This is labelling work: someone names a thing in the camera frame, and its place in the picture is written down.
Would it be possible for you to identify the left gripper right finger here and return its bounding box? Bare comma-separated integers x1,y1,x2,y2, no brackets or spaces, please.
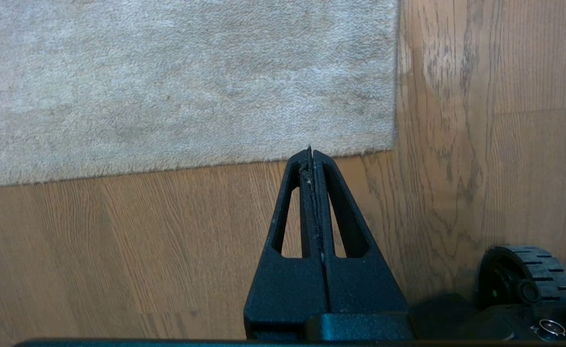
312,149,409,319

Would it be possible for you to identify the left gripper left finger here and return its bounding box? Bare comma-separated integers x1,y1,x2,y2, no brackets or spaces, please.
243,147,328,340

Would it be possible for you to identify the beige plush rug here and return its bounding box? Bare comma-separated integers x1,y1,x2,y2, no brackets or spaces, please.
0,0,400,189

